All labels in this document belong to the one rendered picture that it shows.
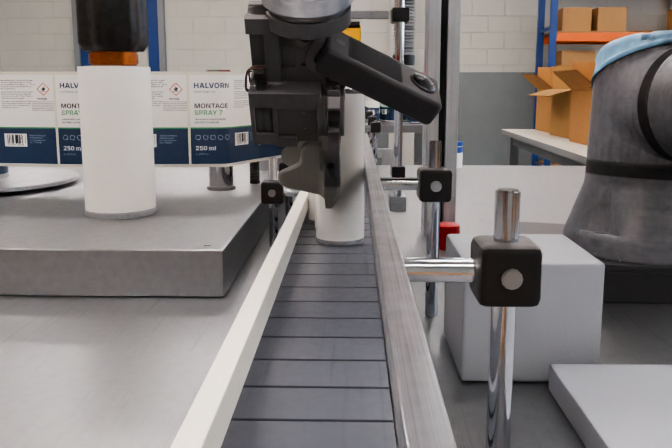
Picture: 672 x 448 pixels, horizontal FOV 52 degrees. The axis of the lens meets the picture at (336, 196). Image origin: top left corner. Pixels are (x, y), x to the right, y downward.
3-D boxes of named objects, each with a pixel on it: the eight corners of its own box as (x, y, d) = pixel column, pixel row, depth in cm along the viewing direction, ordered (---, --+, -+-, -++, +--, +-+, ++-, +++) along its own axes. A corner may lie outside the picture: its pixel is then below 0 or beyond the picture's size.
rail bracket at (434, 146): (369, 309, 67) (370, 138, 64) (445, 310, 67) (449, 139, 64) (370, 321, 64) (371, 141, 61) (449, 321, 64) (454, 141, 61)
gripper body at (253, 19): (262, 107, 68) (251, -13, 60) (351, 107, 67) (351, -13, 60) (253, 153, 62) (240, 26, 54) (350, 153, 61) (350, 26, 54)
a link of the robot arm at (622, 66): (653, 160, 83) (665, 45, 81) (743, 170, 70) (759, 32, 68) (563, 157, 80) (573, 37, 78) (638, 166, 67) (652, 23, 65)
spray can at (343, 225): (319, 235, 77) (318, 46, 74) (366, 236, 76) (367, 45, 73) (312, 246, 72) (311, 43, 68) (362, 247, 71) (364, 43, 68)
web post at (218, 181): (210, 186, 114) (206, 70, 111) (238, 187, 113) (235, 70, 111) (204, 191, 109) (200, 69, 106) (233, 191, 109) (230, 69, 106)
